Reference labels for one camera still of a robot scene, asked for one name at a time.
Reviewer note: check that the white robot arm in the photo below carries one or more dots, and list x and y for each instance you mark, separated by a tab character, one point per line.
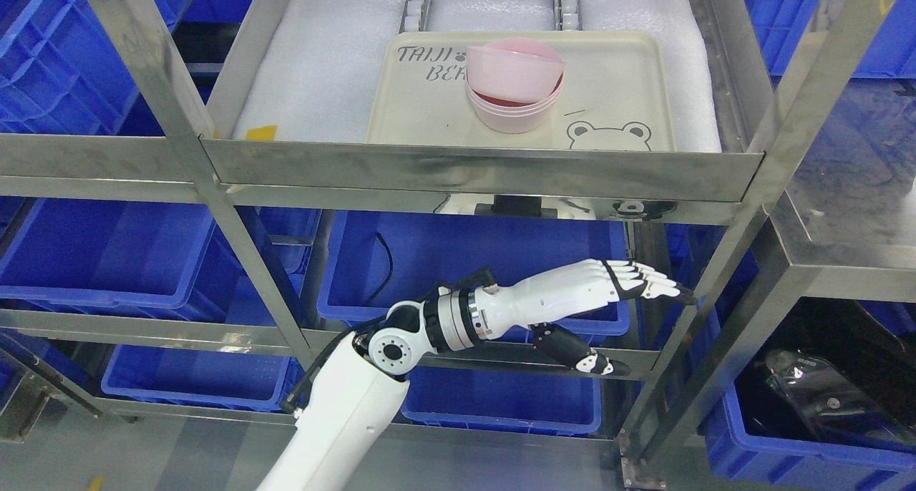
351	402

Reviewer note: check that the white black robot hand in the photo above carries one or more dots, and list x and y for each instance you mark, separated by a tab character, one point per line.
538	302

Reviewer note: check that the pink ikea bowl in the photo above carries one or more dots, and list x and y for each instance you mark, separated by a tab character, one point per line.
516	69

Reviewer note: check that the stacked pink bowls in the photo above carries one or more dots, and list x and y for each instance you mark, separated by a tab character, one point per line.
513	120

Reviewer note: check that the cream bear tray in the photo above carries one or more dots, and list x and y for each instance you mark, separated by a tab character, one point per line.
614	96

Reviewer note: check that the steel rack frame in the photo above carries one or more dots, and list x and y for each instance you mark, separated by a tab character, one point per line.
193	163

